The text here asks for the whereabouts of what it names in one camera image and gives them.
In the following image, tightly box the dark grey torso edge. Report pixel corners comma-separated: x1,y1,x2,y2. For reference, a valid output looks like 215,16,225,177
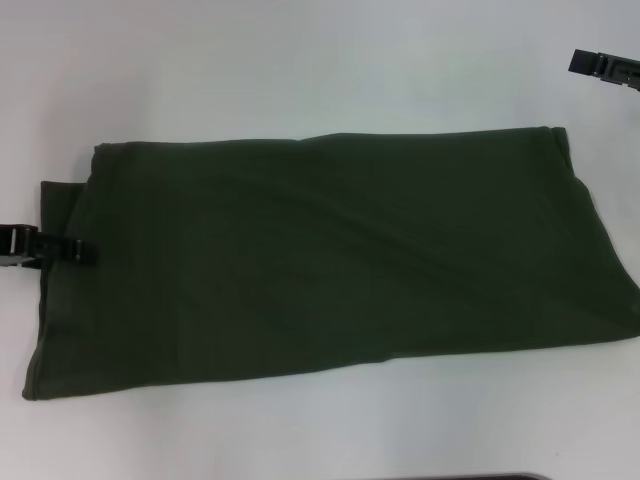
449,471,569,480

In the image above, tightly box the dark green FREE T-shirt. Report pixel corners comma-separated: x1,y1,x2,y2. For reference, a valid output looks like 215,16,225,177
20,125,640,404

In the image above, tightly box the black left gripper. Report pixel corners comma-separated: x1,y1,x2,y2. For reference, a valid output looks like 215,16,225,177
0,223,97,269

